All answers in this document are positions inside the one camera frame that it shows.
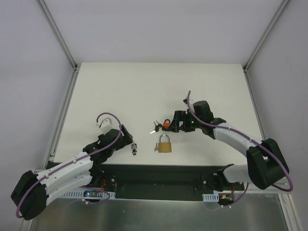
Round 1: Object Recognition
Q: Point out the panda keychain charm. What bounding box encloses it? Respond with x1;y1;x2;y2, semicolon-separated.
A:
131;142;138;155

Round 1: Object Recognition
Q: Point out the large brass padlock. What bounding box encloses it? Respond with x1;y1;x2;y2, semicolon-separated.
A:
158;134;172;153

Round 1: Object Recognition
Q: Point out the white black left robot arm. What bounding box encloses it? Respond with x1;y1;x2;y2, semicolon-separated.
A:
11;125;133;220

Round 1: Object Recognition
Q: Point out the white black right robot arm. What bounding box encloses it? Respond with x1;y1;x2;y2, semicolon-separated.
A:
163;101;294;192

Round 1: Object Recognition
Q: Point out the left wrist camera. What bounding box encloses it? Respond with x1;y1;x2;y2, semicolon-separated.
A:
96;117;114;134

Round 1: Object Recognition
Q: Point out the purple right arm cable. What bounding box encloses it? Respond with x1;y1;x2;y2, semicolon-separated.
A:
182;90;295;192

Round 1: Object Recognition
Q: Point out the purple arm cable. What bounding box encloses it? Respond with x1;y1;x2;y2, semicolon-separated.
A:
15;112;123;219
182;90;295;192

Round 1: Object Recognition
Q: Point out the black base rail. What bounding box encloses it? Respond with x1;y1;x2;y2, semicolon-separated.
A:
87;164;244;201

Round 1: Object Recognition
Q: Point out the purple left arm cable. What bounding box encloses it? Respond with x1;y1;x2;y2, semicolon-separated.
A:
15;112;123;219

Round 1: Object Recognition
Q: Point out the left white cable duct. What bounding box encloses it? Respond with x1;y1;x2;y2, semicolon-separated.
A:
59;189;116;200

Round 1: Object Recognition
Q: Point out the white cable duct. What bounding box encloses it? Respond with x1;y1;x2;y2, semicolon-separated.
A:
59;189;116;200
202;193;219;203

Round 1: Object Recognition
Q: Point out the right white cable duct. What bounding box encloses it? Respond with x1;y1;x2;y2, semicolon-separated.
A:
202;193;219;203

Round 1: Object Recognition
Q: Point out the left aluminium frame post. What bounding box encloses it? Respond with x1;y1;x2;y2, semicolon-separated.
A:
36;0;81;72

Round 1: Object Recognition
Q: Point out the aluminium frame post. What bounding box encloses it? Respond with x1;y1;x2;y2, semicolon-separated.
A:
243;0;292;72
36;0;81;72

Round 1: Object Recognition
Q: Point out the right aluminium frame post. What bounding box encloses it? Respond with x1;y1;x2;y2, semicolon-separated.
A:
243;0;292;72

